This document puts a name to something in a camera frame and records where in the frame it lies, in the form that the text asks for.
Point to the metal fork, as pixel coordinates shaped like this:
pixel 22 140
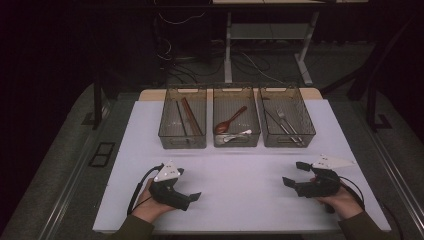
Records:
pixel 282 115

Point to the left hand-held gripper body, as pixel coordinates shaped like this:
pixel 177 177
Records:
pixel 168 195

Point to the metal knife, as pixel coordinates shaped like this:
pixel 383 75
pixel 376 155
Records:
pixel 276 121

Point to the black floor frame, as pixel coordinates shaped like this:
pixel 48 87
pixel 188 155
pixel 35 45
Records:
pixel 103 154

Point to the brown wooden spoon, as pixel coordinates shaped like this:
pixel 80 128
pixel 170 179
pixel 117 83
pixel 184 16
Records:
pixel 223 126

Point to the metal floor rail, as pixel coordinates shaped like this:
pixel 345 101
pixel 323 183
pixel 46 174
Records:
pixel 60 206
pixel 403 186

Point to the black tripod legs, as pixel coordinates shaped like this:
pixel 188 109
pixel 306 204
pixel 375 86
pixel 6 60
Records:
pixel 363 83

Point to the transparent grey plastic bin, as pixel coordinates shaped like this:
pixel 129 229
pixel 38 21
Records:
pixel 170 116
pixel 300 110
pixel 236 100

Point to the white table mat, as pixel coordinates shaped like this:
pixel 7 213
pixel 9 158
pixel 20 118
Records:
pixel 240 206

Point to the white ceramic spoon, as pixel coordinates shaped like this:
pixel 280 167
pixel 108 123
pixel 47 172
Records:
pixel 230 138

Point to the white metal desk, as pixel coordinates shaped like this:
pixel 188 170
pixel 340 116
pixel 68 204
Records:
pixel 227 50

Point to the person's left hand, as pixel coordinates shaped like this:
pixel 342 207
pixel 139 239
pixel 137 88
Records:
pixel 148 206

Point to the person's right hand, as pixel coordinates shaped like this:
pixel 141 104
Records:
pixel 346 205

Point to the black metal stand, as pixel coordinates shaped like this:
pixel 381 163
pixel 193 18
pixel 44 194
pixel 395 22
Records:
pixel 371 106
pixel 97 100

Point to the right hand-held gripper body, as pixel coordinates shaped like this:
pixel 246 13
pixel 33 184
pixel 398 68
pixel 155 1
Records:
pixel 320 186

